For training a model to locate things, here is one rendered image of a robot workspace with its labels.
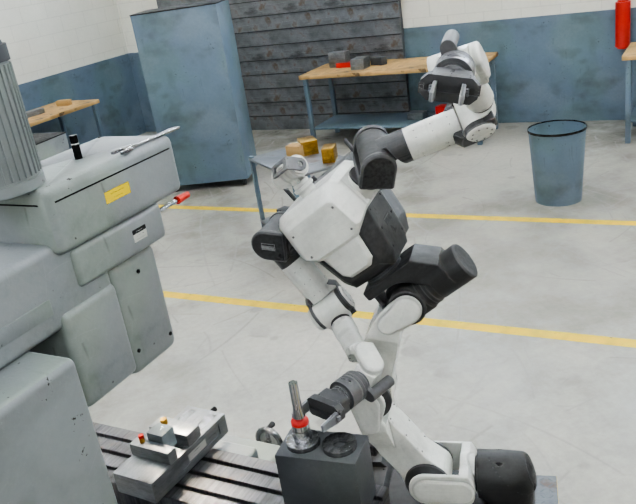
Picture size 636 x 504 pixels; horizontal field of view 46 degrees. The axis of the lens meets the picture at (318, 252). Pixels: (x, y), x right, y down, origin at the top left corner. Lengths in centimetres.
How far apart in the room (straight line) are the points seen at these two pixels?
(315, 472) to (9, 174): 102
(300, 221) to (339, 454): 63
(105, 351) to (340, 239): 68
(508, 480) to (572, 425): 147
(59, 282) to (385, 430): 109
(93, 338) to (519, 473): 134
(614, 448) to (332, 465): 206
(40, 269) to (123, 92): 1003
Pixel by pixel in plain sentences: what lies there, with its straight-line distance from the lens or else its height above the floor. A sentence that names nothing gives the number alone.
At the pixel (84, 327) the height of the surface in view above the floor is 154.
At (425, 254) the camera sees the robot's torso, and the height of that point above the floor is 145.
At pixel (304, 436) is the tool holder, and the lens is 198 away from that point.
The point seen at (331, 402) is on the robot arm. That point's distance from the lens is 202.
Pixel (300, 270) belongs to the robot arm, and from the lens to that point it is 225.
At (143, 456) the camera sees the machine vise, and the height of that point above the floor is 100.
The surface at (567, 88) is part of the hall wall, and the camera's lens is 918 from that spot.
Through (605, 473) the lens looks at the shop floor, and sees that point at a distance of 364.
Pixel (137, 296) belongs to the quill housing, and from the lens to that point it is 204.
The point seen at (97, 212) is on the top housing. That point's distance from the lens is 187.
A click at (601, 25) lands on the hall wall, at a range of 901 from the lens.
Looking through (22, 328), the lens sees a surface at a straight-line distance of 177.
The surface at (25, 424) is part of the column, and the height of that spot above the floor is 150.
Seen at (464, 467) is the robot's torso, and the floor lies 74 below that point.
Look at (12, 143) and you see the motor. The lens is 176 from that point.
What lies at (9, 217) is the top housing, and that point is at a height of 183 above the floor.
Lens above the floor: 230
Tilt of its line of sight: 22 degrees down
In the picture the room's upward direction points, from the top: 9 degrees counter-clockwise
